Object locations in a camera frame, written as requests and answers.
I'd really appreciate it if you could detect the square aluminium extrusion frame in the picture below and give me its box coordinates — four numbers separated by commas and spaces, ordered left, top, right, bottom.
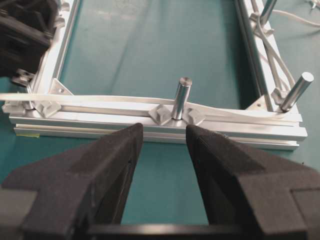
0, 0, 308, 151

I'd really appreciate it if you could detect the steel pin near middle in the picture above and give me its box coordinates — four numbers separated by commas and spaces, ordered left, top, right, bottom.
171, 77, 193, 120

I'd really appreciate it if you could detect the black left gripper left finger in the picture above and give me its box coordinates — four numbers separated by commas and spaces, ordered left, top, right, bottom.
1, 123, 144, 240

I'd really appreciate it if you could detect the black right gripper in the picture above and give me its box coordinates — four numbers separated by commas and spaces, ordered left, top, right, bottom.
0, 0, 60, 87

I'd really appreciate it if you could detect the steel pin side rail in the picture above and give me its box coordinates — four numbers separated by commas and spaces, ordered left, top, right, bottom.
260, 0, 277, 25

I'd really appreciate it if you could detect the steel pin near corner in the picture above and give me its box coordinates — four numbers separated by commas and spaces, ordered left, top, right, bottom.
280, 72, 314, 112

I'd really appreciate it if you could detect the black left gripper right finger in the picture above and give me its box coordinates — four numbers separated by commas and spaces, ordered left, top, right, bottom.
186, 125, 320, 240

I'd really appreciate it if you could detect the white cable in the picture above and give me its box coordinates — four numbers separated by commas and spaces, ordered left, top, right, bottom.
0, 7, 320, 121

